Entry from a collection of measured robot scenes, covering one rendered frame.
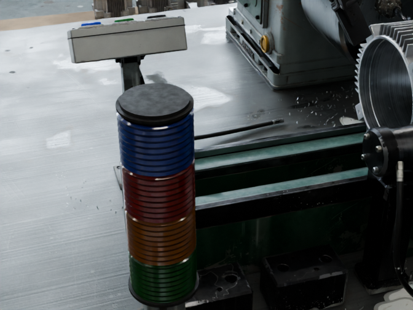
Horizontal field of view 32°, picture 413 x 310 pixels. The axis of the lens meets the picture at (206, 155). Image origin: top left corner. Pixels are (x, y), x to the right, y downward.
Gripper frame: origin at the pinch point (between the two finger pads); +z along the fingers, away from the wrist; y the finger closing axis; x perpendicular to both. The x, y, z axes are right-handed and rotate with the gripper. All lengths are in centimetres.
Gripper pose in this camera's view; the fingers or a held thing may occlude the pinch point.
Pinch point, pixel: (351, 19)
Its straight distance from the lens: 101.8
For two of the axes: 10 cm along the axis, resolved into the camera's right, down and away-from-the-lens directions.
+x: -8.3, 5.6, 0.7
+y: -2.8, -5.1, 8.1
